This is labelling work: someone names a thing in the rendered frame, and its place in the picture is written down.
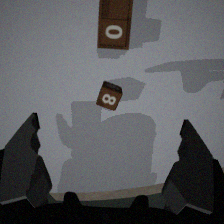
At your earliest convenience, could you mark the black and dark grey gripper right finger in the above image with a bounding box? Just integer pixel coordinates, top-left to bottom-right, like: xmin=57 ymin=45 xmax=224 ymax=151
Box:
xmin=162 ymin=119 xmax=224 ymax=224

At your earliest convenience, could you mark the brown cube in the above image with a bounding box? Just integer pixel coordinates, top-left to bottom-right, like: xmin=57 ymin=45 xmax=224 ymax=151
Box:
xmin=100 ymin=18 xmax=128 ymax=46
xmin=96 ymin=81 xmax=123 ymax=111

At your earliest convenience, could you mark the brown wooden tray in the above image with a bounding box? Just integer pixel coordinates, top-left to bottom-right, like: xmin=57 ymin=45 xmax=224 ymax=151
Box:
xmin=97 ymin=0 xmax=133 ymax=50

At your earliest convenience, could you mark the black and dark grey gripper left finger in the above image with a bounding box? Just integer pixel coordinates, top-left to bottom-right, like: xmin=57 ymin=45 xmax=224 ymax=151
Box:
xmin=0 ymin=113 xmax=52 ymax=224

